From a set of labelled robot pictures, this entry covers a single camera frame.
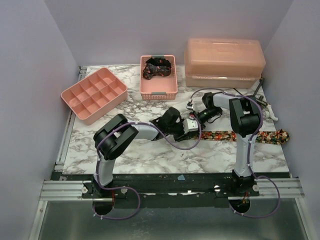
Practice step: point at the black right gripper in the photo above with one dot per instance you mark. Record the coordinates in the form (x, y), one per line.
(198, 117)

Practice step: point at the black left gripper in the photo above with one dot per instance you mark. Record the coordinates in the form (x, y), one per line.
(182, 136)

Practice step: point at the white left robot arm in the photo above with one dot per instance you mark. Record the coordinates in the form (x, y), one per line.
(114, 137)

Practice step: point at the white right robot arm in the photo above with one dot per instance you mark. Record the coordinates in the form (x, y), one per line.
(246, 119)

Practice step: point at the pink plastic basket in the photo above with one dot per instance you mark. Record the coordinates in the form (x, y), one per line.
(158, 87)

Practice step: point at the large pink storage box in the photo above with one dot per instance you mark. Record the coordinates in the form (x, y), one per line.
(223, 63)

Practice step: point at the orange black tool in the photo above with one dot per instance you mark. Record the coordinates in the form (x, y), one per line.
(257, 96)

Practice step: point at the dark floral tie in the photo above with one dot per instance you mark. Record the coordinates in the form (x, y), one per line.
(156, 66)

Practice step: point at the white plastic fixture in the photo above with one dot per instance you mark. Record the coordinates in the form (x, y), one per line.
(268, 113)

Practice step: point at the pink divided organizer tray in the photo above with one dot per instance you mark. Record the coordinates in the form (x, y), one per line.
(95, 95)

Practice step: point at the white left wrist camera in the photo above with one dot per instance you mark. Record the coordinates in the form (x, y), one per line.
(190, 125)

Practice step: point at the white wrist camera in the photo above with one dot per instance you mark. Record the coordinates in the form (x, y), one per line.
(190, 125)
(190, 106)

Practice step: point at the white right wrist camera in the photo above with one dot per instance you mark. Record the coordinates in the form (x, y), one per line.
(190, 106)

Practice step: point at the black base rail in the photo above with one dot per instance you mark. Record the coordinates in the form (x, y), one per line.
(162, 191)

